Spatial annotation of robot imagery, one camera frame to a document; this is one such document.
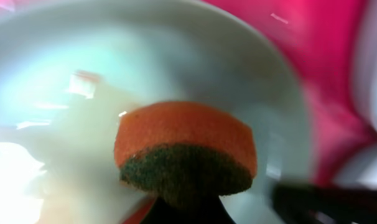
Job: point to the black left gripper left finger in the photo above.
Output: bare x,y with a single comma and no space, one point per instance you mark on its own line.
210,210

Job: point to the white plate with brown streak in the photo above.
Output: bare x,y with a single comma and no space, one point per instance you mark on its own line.
69,71

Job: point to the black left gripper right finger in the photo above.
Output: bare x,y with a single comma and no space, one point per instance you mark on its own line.
299,203

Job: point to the red plastic tray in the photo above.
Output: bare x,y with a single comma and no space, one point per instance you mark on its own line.
318,37

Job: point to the orange green sponge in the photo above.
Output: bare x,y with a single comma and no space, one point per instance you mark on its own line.
183,151

